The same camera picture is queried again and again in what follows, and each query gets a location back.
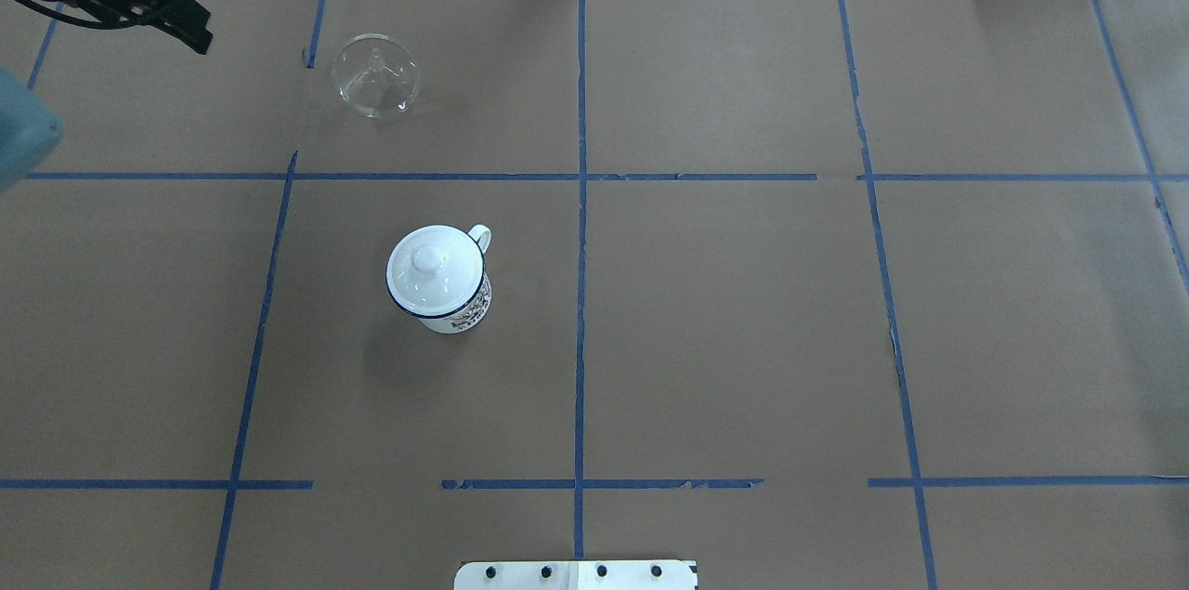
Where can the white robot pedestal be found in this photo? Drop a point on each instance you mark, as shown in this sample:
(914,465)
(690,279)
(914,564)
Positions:
(579,574)

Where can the clear plastic funnel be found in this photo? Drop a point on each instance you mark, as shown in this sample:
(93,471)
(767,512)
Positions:
(376,76)

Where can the white enamel mug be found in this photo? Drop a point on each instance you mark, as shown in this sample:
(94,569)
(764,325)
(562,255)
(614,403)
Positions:
(455,293)

